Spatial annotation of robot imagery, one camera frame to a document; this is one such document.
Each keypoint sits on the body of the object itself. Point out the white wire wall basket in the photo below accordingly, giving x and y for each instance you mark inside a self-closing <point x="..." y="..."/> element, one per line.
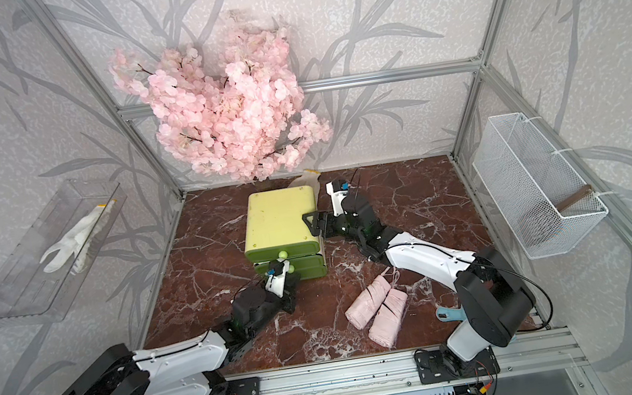
<point x="520" y="167"/>

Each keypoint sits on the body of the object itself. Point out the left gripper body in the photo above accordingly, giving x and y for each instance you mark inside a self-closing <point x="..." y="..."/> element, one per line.
<point x="271" y="306"/>

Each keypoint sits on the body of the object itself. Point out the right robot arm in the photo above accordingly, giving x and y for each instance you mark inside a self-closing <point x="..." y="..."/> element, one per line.
<point x="495" y="298"/>

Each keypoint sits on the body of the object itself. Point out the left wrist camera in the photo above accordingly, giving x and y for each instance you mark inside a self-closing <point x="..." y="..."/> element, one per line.
<point x="277" y="275"/>

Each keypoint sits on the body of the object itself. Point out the blue paddle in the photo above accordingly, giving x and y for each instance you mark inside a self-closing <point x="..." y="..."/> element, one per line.
<point x="448" y="314"/>

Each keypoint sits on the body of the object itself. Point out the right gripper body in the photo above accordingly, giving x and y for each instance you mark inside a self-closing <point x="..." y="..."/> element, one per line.
<point x="339" y="226"/>

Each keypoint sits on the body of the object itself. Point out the green pink drawer cabinet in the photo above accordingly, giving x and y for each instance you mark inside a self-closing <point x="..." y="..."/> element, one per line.
<point x="275" y="228"/>

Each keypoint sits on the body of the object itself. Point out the clear acrylic wall shelf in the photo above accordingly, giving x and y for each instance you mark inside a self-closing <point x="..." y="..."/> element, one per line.
<point x="29" y="296"/>

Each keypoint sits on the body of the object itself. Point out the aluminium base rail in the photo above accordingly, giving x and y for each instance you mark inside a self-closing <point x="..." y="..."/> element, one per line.
<point x="396" y="372"/>

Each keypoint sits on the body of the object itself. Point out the pink cherry blossom tree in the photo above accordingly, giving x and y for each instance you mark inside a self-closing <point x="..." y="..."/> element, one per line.
<point x="245" y="124"/>

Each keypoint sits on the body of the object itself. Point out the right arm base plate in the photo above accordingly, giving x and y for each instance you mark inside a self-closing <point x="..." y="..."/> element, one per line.
<point x="443" y="365"/>

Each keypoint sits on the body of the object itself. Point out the brown brush in basket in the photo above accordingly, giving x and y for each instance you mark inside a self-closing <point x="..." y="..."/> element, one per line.
<point x="543" y="221"/>

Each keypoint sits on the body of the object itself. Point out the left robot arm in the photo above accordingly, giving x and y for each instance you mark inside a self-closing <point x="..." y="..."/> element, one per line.
<point x="191" y="367"/>

